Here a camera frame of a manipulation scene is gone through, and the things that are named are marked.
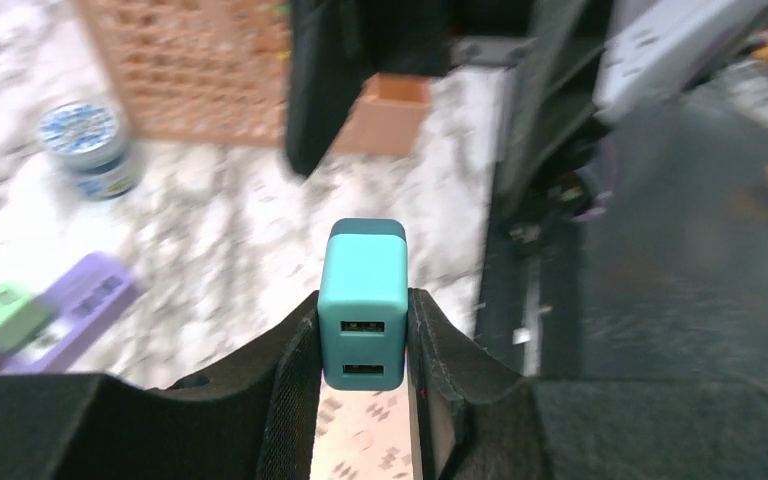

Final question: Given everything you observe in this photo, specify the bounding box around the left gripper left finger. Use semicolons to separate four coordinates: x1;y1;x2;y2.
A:
0;295;321;479

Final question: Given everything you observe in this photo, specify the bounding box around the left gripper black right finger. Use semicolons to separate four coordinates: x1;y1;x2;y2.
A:
407;289;768;479

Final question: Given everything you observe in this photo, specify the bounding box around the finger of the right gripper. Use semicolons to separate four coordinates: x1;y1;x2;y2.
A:
284;0;450;177
493;0;614;219

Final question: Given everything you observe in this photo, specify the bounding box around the teal plug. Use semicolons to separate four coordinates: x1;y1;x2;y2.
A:
317;218;409;391

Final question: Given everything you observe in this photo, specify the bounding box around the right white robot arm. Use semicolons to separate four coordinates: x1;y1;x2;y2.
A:
284;1;768;222

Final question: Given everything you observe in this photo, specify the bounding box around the green charger plug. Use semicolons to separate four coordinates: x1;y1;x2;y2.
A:
0;283;55;353

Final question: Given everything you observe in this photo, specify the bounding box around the pink round power socket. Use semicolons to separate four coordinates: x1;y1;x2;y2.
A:
310;383;413;480

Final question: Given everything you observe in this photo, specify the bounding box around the orange mesh file organizer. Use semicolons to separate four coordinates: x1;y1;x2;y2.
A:
72;0;433;159

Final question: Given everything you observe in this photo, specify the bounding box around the purple power strip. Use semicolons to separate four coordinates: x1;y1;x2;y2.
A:
1;252;141;374

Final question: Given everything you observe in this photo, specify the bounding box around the blue patterned tape roll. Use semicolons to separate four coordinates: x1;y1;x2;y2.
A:
37;101;141;200

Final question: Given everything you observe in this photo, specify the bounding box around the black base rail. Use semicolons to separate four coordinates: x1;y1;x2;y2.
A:
473;198;587;380

